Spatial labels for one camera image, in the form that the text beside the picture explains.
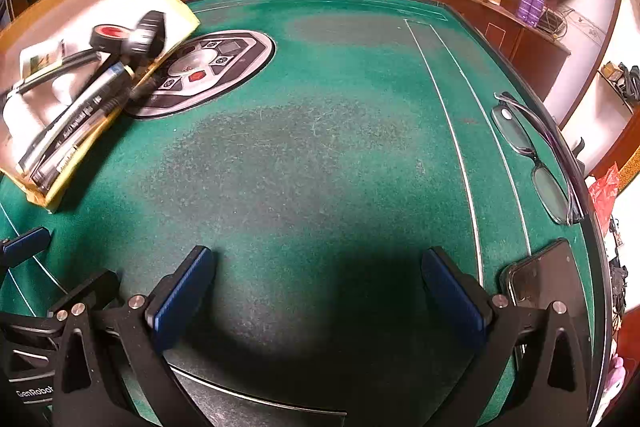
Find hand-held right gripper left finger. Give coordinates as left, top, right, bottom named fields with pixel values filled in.
left=50, top=245, right=217, bottom=427

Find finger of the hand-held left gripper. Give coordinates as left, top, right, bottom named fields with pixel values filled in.
left=47, top=269, right=122, bottom=320
left=0, top=227, right=52, bottom=269

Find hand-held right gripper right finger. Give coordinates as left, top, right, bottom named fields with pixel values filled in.
left=421, top=247, right=593, bottom=427

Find black marker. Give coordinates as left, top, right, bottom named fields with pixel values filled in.
left=30, top=99, right=126, bottom=195
left=17, top=62, right=133, bottom=175

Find yellow cardboard box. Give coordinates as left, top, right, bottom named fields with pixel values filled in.
left=0, top=0, right=201, bottom=212

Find black smartphone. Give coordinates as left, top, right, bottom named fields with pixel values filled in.
left=501, top=238, right=593, bottom=323

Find white cloth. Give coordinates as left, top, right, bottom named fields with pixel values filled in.
left=0, top=72, right=81, bottom=168

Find small green printed card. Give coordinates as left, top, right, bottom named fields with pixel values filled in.
left=20, top=39, right=66, bottom=80

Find red plastic bag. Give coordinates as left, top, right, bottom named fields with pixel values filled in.
left=587, top=162, right=621, bottom=233

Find red black tape roll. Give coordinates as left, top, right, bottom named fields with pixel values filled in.
left=90, top=24, right=132, bottom=55

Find table centre control panel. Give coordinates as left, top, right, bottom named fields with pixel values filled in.
left=122, top=29, right=277, bottom=120

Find dark shelf clutter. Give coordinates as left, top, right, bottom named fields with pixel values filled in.
left=600, top=62, right=640, bottom=108

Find dark frame eyeglasses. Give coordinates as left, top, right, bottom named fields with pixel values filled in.
left=491, top=92, right=585, bottom=226

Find wire basket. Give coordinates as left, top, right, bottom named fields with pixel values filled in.
left=537, top=7, right=568, bottom=40

